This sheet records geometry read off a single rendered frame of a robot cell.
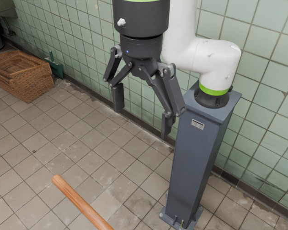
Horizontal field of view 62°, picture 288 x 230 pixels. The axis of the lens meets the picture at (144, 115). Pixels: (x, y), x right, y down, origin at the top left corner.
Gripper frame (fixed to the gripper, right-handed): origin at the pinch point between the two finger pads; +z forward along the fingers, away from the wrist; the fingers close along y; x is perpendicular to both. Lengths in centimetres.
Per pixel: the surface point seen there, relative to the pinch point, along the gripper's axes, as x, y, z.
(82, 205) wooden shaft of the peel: 14.6, 10.2, 29.7
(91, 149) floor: -58, 108, 142
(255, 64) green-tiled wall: -103, 0, 31
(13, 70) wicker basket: -73, 258, 116
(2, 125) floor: -21, 206, 141
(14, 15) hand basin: -112, 294, 69
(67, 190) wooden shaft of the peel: 14.2, 17.4, 29.4
